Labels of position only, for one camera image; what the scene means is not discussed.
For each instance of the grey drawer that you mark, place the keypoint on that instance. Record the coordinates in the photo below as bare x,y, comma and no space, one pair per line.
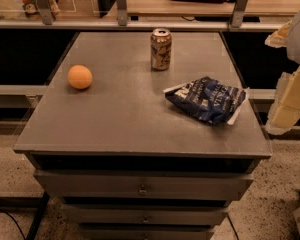
143,233
145,215
207,186

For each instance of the blue chip bag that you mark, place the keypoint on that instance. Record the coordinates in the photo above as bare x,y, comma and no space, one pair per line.
208,100

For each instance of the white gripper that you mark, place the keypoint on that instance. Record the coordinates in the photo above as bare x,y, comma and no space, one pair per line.
285,110

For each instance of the middle grey drawer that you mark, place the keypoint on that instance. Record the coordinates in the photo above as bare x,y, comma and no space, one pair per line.
145,215

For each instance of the left metal bracket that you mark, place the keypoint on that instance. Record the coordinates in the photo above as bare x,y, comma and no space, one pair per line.
45,12

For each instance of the orange fruit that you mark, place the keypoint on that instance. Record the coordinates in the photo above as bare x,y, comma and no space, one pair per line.
79,77

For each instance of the middle metal bracket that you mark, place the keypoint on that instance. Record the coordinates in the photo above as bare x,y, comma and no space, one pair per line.
122,16

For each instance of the top grey drawer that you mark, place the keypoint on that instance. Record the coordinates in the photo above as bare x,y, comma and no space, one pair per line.
207,186

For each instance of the gold drink can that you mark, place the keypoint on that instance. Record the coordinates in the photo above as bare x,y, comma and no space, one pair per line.
160,44

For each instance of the right metal bracket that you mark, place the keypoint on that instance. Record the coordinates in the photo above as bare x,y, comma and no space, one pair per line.
238,13

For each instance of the grey drawer cabinet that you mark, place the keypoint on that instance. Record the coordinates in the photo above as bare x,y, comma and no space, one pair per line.
123,123

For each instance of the bottom grey drawer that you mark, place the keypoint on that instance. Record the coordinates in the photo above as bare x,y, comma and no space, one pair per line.
143,233

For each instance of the metal bracket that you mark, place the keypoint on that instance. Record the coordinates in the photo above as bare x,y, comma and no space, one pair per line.
45,12
122,16
238,13

